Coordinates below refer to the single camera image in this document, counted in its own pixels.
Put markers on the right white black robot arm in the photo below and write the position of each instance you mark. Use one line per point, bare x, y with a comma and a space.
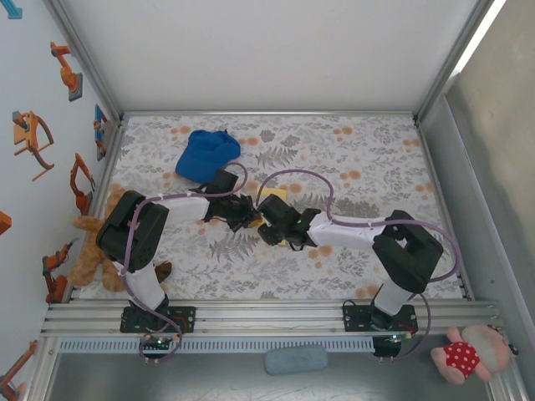
407, 259

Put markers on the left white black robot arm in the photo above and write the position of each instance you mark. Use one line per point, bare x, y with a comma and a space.
129, 238

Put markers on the floral patterned tablecloth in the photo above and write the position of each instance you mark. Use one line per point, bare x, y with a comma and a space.
292, 271

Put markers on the blue baseball cap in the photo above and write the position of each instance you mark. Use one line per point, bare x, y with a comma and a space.
205, 154

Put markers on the grey-blue sponge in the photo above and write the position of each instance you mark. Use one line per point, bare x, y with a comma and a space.
294, 360

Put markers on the small controller board with LED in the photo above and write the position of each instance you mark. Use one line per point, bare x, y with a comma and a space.
392, 344
158, 342

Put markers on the blue orange machine sticker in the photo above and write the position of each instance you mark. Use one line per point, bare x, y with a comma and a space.
99, 129

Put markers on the brown teddy bear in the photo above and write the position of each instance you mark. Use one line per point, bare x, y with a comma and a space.
83, 271

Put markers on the pink plush toy dotted dress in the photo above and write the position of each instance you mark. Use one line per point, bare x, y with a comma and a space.
460, 355

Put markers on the orange claw gripper sticker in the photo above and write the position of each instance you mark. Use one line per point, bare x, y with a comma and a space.
25, 138

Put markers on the orange block sticker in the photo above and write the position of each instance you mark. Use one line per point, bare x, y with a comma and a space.
3, 222

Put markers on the wide aluminium mounting rail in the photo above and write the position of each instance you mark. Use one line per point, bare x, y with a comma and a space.
271, 317

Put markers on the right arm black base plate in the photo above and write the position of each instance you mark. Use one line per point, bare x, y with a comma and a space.
355, 319

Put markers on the thin aluminium frame rail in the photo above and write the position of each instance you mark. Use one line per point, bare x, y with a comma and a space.
267, 113

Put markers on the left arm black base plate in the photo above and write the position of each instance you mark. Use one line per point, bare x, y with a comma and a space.
188, 319

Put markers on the aluminium frame post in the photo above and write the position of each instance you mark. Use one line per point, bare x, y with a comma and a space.
455, 58
83, 58

